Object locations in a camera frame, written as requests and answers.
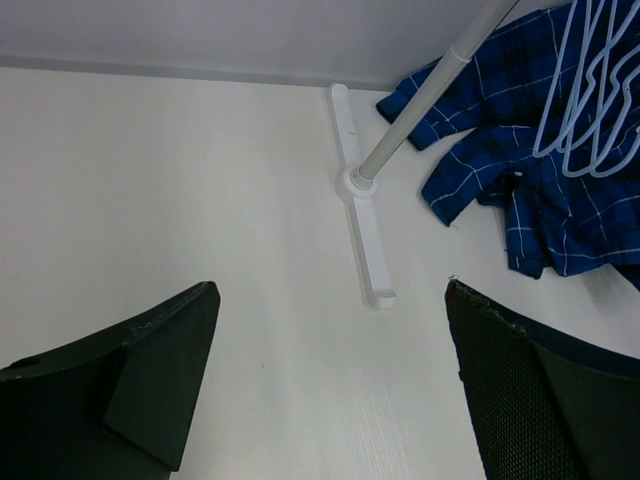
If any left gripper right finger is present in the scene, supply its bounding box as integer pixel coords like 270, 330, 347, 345
445, 279, 639, 479

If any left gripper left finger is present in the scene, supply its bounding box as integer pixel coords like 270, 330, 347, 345
1, 281, 220, 479

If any blue plaid shirt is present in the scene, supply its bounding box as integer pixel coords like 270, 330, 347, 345
409, 4, 639, 283

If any white metal clothes rack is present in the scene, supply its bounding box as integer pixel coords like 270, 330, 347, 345
328, 0, 518, 309

